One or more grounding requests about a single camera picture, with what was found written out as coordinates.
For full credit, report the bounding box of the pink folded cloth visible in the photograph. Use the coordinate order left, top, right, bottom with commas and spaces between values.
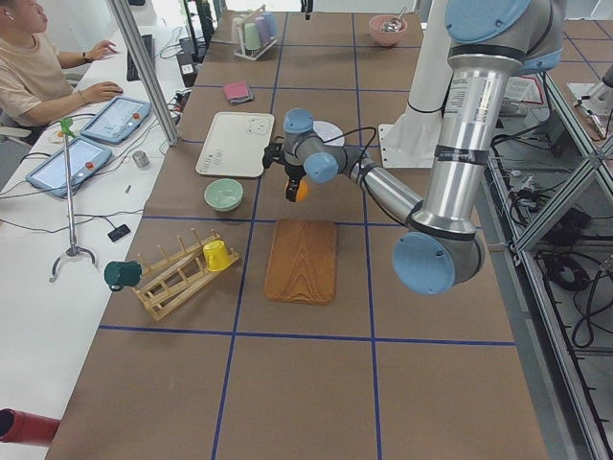
223, 81, 253, 102

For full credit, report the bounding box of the grabber reaching tool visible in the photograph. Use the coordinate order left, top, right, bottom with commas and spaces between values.
49, 118, 97, 283

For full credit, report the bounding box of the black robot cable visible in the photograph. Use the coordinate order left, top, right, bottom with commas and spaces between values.
315, 126, 379, 169

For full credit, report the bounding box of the green plastic cup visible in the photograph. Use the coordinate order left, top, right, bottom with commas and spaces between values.
244, 22, 261, 53

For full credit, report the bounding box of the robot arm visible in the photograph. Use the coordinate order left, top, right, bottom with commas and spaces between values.
264, 1, 566, 295
301, 0, 314, 21

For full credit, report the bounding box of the wooden dish rack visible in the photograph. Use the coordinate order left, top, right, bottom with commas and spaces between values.
132, 230, 240, 321

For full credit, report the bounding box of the pink bowl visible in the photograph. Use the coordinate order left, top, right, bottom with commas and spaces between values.
369, 14, 408, 47

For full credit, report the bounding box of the small black device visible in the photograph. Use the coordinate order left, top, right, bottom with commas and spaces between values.
107, 224, 131, 242

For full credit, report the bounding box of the metal scoop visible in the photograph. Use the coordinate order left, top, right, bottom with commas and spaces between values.
381, 7, 407, 33

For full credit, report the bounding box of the teach pendant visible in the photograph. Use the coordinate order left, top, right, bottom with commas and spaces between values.
25, 137, 113, 199
80, 96, 151, 146

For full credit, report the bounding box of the small metal cylinder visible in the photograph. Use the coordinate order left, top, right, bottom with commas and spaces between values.
132, 150, 149, 169

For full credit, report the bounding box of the blue plastic cup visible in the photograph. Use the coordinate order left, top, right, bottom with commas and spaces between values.
262, 11, 278, 38

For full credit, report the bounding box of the dark green mug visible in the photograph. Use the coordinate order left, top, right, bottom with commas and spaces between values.
103, 261, 143, 291

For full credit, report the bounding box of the cream rectangular tray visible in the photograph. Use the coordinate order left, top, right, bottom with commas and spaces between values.
195, 111, 275, 178

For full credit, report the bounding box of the white round plate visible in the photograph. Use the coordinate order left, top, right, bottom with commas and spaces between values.
313, 120, 345, 147

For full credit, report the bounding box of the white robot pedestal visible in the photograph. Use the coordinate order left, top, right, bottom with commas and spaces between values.
379, 0, 452, 169

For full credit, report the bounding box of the seated person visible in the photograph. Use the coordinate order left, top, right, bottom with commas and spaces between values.
1, 1, 124, 131

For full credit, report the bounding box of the lower teach pendant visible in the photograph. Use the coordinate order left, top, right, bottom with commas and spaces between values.
25, 137, 113, 199

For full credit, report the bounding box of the orange fruit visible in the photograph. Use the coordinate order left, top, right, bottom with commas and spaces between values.
295, 180, 309, 202

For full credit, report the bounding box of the grey folded cloth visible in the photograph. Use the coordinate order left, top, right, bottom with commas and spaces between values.
229, 93, 254, 105

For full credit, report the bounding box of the upper teach pendant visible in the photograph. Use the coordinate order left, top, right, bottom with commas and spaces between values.
80, 96, 151, 146

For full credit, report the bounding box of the black keyboard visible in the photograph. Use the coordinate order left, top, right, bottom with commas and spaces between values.
125, 34, 155, 82

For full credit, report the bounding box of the mint green bowl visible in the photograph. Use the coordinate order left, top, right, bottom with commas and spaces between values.
204, 178, 243, 212

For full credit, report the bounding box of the purple plastic cup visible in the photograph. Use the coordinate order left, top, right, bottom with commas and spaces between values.
254, 16, 270, 43

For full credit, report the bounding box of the aluminium frame post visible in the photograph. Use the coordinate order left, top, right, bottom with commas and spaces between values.
107, 0, 179, 147

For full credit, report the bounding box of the red cylinder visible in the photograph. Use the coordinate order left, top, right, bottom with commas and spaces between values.
1, 408, 60, 447

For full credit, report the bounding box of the yellow mug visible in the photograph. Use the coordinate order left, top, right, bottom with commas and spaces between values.
203, 240, 231, 272

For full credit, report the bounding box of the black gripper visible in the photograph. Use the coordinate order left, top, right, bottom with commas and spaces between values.
284, 163, 305, 201

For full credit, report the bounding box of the beige plastic cup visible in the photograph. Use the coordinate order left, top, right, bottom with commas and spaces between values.
231, 16, 244, 44

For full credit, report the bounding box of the white wire cup rack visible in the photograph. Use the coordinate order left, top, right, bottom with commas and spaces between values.
232, 10, 278, 61

